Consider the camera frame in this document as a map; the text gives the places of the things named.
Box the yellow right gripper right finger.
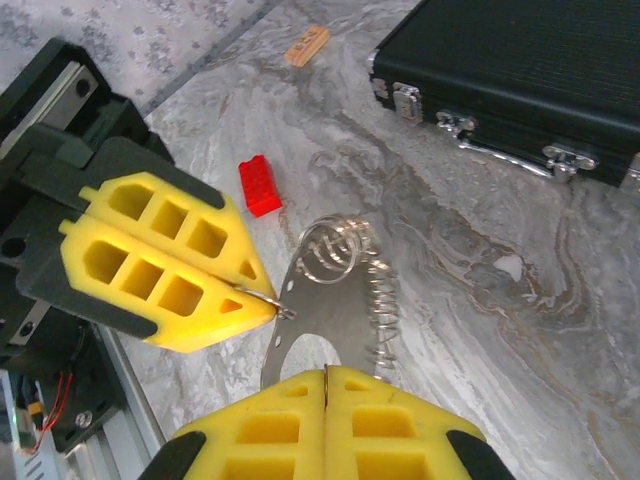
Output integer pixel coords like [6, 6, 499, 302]
[325, 364, 517, 480]

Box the chain of silver key rings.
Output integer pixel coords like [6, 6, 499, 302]
[294, 213, 401, 372]

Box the thin red wire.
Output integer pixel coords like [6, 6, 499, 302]
[28, 372, 77, 455]

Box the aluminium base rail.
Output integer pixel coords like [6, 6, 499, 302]
[59, 327, 169, 480]

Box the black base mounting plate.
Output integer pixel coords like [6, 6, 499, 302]
[49, 319, 124, 454]

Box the black ribbed carrying case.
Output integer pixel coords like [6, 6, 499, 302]
[367, 0, 640, 190]

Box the silver split key ring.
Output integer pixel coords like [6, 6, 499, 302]
[233, 284, 298, 321]

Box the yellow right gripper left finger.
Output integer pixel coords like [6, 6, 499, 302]
[137, 368, 329, 480]

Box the small wooden block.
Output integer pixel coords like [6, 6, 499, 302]
[283, 24, 331, 66]

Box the red toy brick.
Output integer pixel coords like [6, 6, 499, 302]
[237, 154, 284, 219]

